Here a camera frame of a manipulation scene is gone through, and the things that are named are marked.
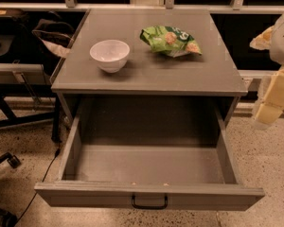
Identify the black desk frame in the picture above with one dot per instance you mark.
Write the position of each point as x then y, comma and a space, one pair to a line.
23, 104

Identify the grey side shelf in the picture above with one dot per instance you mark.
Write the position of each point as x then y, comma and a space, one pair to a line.
13, 73

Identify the white ceramic bowl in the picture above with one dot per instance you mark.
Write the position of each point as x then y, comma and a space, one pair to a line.
110, 55

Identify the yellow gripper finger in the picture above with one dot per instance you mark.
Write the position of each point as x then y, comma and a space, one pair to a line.
267, 114

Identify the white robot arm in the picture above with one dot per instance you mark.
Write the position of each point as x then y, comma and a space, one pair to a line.
258, 125

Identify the grey top drawer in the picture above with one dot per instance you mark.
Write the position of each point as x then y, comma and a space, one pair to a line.
149, 152

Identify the dark bag with strap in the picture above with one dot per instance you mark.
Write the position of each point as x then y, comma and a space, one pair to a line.
55, 35

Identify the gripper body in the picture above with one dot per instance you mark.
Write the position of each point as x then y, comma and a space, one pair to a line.
272, 105

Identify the green chip bag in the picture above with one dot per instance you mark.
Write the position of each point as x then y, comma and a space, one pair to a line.
170, 41

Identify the grey drawer cabinet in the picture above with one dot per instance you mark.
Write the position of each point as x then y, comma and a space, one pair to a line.
212, 73

